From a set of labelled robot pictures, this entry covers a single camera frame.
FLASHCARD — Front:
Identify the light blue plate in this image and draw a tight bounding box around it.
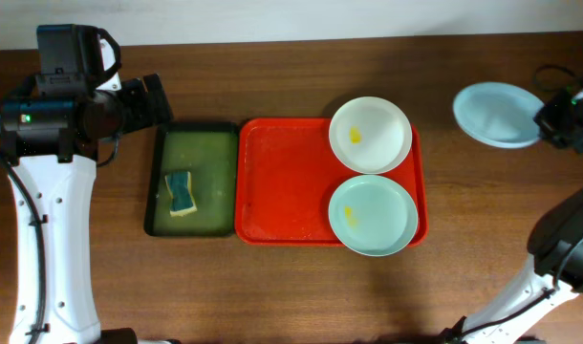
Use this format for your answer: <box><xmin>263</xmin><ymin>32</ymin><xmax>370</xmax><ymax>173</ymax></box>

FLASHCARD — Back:
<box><xmin>452</xmin><ymin>82</ymin><xmax>544</xmax><ymax>149</ymax></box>

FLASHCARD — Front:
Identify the green and yellow sponge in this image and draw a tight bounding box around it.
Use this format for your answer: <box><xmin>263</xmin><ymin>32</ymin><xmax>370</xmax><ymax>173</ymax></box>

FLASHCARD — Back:
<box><xmin>165</xmin><ymin>171</ymin><xmax>197</xmax><ymax>217</ymax></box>

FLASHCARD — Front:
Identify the white plate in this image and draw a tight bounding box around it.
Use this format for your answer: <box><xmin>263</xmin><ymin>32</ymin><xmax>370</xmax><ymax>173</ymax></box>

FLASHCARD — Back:
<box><xmin>328</xmin><ymin>97</ymin><xmax>413</xmax><ymax>174</ymax></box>

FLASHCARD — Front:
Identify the pale green plate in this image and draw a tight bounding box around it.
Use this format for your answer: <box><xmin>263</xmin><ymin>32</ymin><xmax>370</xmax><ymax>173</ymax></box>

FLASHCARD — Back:
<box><xmin>328</xmin><ymin>175</ymin><xmax>419</xmax><ymax>257</ymax></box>

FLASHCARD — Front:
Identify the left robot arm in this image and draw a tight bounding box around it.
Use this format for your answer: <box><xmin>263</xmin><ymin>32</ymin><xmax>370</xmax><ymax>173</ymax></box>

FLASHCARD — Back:
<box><xmin>0</xmin><ymin>74</ymin><xmax>172</xmax><ymax>343</ymax></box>

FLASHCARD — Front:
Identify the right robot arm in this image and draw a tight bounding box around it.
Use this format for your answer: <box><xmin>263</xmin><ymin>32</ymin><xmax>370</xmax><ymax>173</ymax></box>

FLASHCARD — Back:
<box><xmin>439</xmin><ymin>82</ymin><xmax>583</xmax><ymax>344</ymax></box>

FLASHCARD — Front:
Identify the dark green tray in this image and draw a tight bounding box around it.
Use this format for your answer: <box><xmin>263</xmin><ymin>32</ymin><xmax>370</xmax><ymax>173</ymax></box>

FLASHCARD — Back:
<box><xmin>143</xmin><ymin>122</ymin><xmax>239</xmax><ymax>238</ymax></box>

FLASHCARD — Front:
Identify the red plastic tray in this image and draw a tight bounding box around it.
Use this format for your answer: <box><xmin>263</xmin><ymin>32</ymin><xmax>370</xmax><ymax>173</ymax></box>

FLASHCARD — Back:
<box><xmin>233</xmin><ymin>117</ymin><xmax>429</xmax><ymax>247</ymax></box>

